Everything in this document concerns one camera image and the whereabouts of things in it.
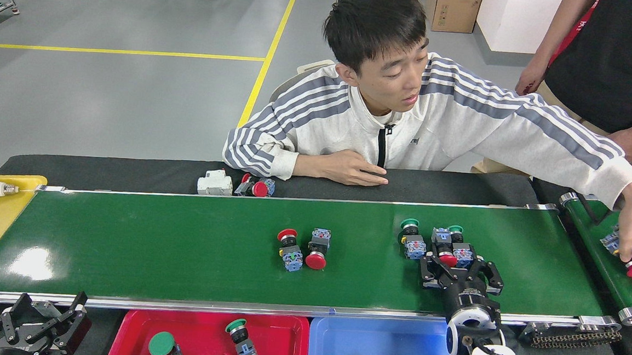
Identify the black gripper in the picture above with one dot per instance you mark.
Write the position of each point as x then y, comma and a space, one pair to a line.
25, 351
468, 291

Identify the white circuit breaker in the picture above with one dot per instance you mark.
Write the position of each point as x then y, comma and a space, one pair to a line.
215, 183

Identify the blue plastic tray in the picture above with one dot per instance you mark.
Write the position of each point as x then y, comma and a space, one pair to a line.
376, 351

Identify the short green feeder conveyor belt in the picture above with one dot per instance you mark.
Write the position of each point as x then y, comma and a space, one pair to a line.
601, 272

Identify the red plastic tray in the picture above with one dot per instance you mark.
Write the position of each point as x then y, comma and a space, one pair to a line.
196, 335

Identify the long green conveyor belt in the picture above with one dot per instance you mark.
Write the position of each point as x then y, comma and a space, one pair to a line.
180, 246

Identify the person's right hand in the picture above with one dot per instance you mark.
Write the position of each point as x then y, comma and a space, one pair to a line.
349, 168
530, 78

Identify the person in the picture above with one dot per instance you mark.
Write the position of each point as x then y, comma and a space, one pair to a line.
620, 53
462, 126

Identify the grey office chair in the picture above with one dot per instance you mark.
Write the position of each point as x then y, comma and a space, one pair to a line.
294, 80

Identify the cardboard box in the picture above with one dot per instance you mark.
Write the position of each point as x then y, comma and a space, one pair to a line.
452, 13

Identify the black guide bracket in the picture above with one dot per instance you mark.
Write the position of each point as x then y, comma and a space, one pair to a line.
591, 213

